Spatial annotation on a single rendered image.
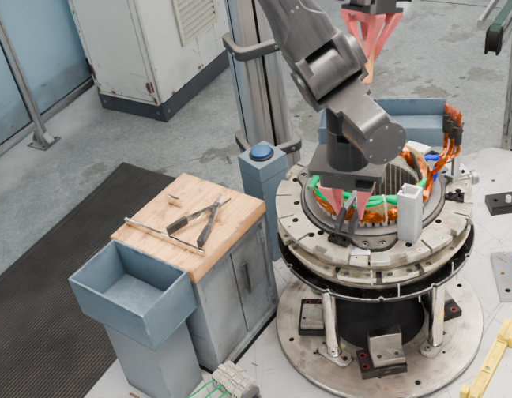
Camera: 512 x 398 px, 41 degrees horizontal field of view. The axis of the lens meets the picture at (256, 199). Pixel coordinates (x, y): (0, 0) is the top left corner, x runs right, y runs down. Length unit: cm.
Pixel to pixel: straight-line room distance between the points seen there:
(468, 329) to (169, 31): 244
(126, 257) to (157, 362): 19
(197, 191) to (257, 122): 33
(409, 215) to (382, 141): 22
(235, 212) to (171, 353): 26
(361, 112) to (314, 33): 11
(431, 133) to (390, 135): 54
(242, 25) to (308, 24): 63
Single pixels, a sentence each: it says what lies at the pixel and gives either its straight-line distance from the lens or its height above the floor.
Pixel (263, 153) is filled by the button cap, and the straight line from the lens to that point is 136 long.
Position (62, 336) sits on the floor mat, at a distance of 259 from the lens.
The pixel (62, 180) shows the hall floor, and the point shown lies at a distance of 335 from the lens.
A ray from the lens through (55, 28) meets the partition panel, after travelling 363.
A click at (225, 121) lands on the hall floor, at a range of 345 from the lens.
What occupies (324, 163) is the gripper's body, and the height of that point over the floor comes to 126.
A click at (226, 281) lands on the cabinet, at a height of 97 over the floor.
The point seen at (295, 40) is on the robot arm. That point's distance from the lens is 81.
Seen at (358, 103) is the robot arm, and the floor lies 138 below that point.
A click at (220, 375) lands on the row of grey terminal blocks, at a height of 82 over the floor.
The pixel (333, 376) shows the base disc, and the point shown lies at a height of 80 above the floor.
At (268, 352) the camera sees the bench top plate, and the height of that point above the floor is 78.
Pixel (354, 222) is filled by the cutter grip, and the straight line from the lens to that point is 98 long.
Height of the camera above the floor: 183
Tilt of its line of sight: 39 degrees down
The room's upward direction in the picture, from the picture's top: 10 degrees counter-clockwise
